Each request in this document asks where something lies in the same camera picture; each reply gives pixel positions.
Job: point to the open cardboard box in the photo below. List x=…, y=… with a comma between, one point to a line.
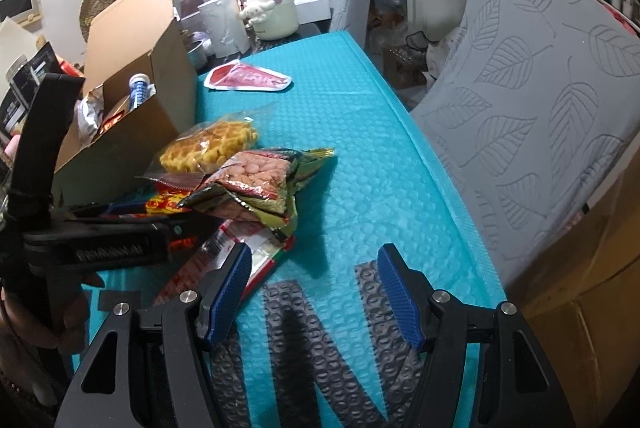
x=127, y=38

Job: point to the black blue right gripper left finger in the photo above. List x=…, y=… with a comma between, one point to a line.
x=147, y=368

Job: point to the grey leaf-pattern chair near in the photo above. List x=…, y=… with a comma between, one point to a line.
x=535, y=104

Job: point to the yellow waffle snack bag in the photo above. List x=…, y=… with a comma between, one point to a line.
x=207, y=146

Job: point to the peanut snack bag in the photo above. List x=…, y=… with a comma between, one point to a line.
x=259, y=186

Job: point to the red white flat snack packet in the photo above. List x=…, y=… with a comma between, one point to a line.
x=266, y=250

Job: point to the pink white flat pouch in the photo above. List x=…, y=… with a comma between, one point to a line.
x=239, y=76

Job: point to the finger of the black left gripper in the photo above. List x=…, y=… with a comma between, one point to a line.
x=91, y=234

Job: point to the red shiny snack bag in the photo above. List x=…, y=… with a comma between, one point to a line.
x=111, y=120

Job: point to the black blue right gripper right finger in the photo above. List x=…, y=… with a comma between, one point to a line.
x=516, y=385

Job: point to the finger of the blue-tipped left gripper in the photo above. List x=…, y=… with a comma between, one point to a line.
x=99, y=211

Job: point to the blue effervescent tablet tube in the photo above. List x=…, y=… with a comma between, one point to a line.
x=139, y=85

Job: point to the woven round tray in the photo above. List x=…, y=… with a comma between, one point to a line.
x=89, y=9

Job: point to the wall intercom panel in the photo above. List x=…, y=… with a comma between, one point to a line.
x=22, y=12

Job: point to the white snack bag in box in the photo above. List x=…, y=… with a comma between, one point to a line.
x=89, y=112

